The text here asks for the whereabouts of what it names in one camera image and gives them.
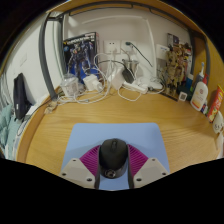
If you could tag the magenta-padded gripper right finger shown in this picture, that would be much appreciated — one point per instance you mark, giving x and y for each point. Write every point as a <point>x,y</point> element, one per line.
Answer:
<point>151,170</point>

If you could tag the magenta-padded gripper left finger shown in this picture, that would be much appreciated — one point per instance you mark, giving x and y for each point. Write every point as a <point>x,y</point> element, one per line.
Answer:
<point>76,171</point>

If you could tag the black computer mouse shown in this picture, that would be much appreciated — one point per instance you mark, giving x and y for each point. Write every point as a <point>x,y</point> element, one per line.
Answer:
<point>113,156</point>

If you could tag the light blue mouse pad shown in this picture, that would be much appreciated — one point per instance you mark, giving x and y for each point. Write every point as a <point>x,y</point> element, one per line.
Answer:
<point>113,131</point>

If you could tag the clear plastic cup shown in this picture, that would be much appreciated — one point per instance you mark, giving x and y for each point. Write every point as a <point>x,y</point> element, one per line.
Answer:
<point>220,145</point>

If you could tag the small white cube clock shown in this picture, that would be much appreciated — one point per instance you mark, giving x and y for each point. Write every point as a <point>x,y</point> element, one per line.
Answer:
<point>182,96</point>

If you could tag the small blue box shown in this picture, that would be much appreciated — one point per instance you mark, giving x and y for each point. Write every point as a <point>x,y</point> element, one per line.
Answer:
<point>204,109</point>

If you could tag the teal cloth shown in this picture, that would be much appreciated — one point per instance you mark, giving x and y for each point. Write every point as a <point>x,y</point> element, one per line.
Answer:
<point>6,126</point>

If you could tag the white power strip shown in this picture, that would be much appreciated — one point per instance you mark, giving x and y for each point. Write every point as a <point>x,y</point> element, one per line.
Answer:
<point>135,87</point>

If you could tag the clear jar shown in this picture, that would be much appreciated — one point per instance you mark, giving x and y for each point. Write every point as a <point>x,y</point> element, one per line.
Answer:
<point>70,86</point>

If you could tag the dark green box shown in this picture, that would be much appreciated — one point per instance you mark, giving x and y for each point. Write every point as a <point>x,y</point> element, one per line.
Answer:
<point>187,89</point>

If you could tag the white red-capped lotion bottle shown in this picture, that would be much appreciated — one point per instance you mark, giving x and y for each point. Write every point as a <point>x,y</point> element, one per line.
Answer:
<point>199,95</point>

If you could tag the white charger block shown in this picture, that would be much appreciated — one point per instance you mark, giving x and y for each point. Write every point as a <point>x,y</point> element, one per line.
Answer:
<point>91,82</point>

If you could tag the red chip can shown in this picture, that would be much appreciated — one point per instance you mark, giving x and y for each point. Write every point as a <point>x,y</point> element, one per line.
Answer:
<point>216,103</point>

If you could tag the white power adapter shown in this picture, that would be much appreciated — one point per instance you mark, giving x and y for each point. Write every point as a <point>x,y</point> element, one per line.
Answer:
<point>116,78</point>

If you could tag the metal cup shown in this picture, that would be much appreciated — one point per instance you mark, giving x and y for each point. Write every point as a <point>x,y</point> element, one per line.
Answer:
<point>130,66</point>

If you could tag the blue model kit box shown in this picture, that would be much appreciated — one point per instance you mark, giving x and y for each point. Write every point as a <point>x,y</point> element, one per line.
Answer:
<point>80,55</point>

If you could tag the printed picture box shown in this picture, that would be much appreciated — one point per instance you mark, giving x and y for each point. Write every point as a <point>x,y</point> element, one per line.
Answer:
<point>173,38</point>

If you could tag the dark grey metal frame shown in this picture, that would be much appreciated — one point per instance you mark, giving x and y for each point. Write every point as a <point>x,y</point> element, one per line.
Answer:
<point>45,56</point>

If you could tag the white wall box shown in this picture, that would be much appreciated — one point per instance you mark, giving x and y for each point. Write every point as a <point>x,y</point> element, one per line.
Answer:
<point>162,51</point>

